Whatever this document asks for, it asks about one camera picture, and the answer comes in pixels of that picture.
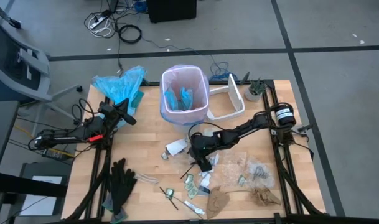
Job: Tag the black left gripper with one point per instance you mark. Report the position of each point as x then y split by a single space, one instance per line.
117 114

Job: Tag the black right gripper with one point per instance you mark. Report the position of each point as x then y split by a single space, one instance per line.
206 144

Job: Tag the white plastic wrapper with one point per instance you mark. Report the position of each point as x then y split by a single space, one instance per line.
206 180

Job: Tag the black zip tie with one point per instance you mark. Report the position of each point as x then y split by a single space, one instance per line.
187 172

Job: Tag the clear plastic film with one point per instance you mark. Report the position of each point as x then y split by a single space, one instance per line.
232 169

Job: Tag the white paper sheet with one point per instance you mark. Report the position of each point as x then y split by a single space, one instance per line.
176 147
40 205

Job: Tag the clear green printed wrapper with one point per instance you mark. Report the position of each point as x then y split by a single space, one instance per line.
242 180

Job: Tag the white plastic bag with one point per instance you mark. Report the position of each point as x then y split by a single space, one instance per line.
193 207

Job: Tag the clear plastic sleeve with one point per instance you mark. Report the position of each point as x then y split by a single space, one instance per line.
147 179

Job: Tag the white swing bin lid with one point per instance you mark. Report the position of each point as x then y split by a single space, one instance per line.
236 93

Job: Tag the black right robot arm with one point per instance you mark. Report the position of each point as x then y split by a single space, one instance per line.
248 127

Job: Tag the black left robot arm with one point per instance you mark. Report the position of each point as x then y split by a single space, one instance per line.
68 139

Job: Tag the teal folded bag pack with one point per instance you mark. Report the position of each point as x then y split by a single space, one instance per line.
138 99

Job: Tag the large blue plastic bag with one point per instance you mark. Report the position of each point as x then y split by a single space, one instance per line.
120 87

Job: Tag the small white wrapper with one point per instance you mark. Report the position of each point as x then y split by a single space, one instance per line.
214 160

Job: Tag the pointed brown paper piece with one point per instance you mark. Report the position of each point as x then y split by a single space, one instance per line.
217 202

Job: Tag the white crumpled wrapper top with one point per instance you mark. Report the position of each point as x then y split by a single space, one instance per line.
164 155

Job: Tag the clear bubble wrap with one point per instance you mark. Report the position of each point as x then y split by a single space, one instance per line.
268 177

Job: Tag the small crumpled brown paper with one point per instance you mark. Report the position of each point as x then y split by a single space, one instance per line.
265 196

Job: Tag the black power brick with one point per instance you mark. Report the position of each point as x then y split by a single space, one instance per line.
52 153

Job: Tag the succulent in white pot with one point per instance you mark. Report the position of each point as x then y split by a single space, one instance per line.
254 93

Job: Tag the white power strip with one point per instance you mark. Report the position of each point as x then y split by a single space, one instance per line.
98 22

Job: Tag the grey cabinet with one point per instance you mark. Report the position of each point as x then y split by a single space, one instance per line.
46 168

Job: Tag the grey office chair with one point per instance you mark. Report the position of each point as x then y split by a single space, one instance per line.
36 62

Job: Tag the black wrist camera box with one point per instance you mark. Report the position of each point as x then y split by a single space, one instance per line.
106 109

